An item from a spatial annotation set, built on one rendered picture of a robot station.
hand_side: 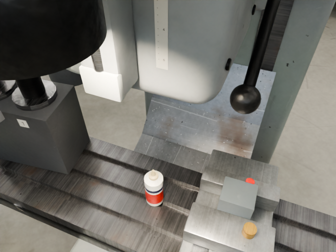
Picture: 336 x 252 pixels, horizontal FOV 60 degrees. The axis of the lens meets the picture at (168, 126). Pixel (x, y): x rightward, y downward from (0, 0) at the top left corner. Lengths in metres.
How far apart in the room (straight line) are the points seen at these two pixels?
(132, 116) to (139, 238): 1.64
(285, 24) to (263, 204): 0.39
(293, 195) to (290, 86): 1.18
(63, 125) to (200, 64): 0.47
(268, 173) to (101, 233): 0.38
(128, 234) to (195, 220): 0.17
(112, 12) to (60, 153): 0.50
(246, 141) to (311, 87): 1.95
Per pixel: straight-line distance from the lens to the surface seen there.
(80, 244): 0.75
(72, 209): 0.70
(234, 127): 0.82
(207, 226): 0.54
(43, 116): 0.64
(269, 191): 0.60
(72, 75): 2.52
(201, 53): 0.26
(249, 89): 0.29
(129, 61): 0.27
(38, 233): 1.80
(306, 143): 2.22
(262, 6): 0.44
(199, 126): 0.83
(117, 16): 0.24
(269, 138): 0.95
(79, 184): 0.74
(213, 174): 0.59
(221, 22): 0.25
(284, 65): 0.79
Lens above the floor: 1.52
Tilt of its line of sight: 46 degrees down
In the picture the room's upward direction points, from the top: straight up
